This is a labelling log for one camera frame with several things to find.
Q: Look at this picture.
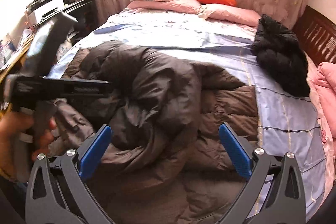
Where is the brown down jacket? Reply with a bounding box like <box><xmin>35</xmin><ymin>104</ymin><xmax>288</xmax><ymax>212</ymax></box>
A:
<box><xmin>49</xmin><ymin>41</ymin><xmax>259</xmax><ymax>223</ymax></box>

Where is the person left hand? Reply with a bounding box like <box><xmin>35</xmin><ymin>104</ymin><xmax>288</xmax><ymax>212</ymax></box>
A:
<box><xmin>1</xmin><ymin>111</ymin><xmax>57</xmax><ymax>182</ymax></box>

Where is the yellow wooden cabinet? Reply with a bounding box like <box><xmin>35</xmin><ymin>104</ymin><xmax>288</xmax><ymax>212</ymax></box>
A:
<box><xmin>1</xmin><ymin>35</ymin><xmax>35</xmax><ymax>83</ymax></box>

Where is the white floral small cabinet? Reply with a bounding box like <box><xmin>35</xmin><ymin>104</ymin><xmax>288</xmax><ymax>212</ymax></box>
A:
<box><xmin>56</xmin><ymin>40</ymin><xmax>77</xmax><ymax>61</ymax></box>

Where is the blue plaid bed sheet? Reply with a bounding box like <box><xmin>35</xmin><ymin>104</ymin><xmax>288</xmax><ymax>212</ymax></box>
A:
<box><xmin>50</xmin><ymin>9</ymin><xmax>333</xmax><ymax>219</ymax></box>

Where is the white printer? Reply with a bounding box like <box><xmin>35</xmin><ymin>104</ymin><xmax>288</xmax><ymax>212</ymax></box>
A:
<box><xmin>25</xmin><ymin>0</ymin><xmax>64</xmax><ymax>28</ymax></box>

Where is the black computer desk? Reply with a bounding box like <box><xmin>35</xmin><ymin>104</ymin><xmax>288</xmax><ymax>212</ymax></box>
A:
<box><xmin>63</xmin><ymin>0</ymin><xmax>98</xmax><ymax>46</ymax></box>

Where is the black down jacket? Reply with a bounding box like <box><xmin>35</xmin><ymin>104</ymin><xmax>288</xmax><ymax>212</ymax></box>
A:
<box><xmin>251</xmin><ymin>14</ymin><xmax>310</xmax><ymax>97</ymax></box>

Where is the pink folded quilt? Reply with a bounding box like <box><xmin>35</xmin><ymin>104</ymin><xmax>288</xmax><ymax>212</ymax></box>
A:
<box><xmin>314</xmin><ymin>61</ymin><xmax>336</xmax><ymax>139</ymax></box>

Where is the dark wooden headboard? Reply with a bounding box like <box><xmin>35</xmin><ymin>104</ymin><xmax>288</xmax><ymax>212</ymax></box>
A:
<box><xmin>293</xmin><ymin>5</ymin><xmax>336</xmax><ymax>66</ymax></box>

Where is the pink right pillow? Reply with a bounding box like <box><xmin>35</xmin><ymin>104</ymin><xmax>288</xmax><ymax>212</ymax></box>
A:
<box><xmin>198</xmin><ymin>3</ymin><xmax>261</xmax><ymax>27</ymax></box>

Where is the pink pillow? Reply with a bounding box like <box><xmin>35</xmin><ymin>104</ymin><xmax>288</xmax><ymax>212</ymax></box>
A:
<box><xmin>198</xmin><ymin>3</ymin><xmax>261</xmax><ymax>27</ymax></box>
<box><xmin>127</xmin><ymin>0</ymin><xmax>203</xmax><ymax>14</ymax></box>

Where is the pink left pillow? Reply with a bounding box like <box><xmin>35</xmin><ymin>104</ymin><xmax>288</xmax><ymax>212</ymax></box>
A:
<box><xmin>127</xmin><ymin>0</ymin><xmax>203</xmax><ymax>14</ymax></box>

